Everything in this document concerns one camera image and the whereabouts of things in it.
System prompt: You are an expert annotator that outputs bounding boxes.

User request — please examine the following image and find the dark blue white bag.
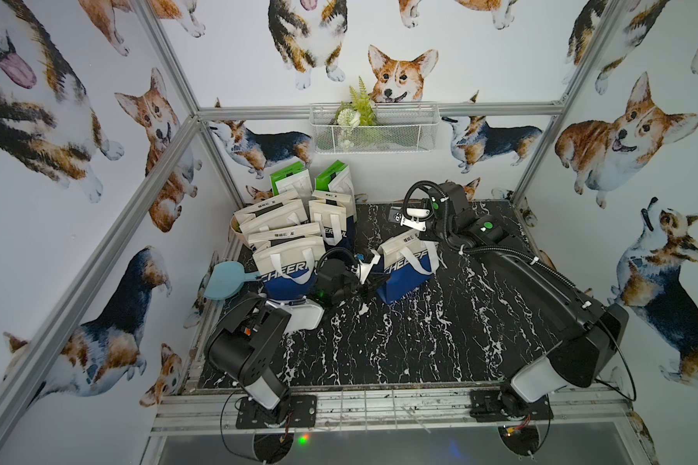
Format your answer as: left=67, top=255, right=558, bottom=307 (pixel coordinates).
left=308, top=191, right=356, bottom=251

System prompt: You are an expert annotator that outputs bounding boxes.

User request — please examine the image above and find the green white takeout bag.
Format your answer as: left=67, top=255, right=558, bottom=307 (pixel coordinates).
left=270, top=162, right=313, bottom=199

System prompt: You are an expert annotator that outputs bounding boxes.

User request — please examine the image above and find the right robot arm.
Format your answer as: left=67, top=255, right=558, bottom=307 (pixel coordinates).
left=401, top=180, right=628, bottom=416

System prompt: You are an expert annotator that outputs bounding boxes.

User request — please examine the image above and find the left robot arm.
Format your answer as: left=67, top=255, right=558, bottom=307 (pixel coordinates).
left=204, top=238, right=382, bottom=417

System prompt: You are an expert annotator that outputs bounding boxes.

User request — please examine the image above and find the light blue dustpan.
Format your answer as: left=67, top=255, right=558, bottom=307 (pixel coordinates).
left=204, top=261, right=260, bottom=300

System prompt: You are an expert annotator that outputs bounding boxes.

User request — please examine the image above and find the artificial fern with flower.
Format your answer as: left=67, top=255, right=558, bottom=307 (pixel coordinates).
left=332, top=77, right=377, bottom=151

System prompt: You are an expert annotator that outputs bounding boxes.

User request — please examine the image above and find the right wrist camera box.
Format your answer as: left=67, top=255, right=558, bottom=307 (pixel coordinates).
left=388, top=205, right=432, bottom=232

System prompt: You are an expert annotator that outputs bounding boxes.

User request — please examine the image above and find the white wire wall basket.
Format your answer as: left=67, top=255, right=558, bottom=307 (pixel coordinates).
left=309, top=104, right=441, bottom=153

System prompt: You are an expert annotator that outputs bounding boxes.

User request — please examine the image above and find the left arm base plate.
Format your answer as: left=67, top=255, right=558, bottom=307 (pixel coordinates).
left=236, top=395, right=318, bottom=429

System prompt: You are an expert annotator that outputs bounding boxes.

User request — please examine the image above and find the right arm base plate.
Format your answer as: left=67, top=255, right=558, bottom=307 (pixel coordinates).
left=468, top=387, right=554, bottom=422

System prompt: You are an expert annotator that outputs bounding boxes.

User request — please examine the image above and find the aluminium frame rail front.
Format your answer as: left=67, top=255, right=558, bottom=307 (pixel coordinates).
left=150, top=387, right=632, bottom=437

